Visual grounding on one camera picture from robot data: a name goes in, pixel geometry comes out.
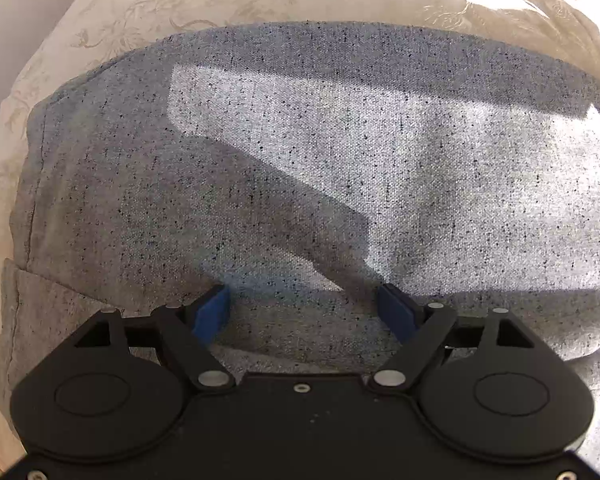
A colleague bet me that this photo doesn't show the grey speckled pants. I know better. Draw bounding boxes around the grey speckled pants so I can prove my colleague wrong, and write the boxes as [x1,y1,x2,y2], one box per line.
[0,23,600,471]

